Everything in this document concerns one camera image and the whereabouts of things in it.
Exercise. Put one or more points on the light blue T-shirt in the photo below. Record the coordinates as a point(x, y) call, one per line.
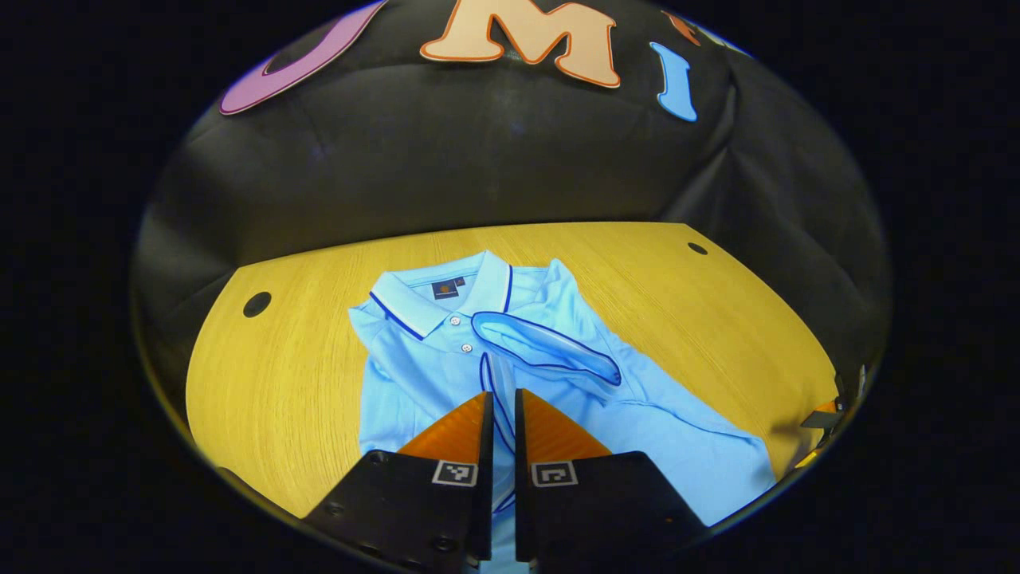
point(414, 375)

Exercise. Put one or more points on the black backdrop cloth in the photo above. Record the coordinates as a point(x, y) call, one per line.
point(478, 159)

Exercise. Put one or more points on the black round table grommet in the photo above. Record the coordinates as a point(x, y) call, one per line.
point(697, 248)
point(256, 304)

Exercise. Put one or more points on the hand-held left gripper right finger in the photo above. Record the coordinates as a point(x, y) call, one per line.
point(522, 494)

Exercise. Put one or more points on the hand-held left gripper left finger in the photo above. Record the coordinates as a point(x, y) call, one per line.
point(484, 494)

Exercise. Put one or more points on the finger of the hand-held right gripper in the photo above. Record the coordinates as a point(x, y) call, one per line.
point(809, 458)
point(821, 418)

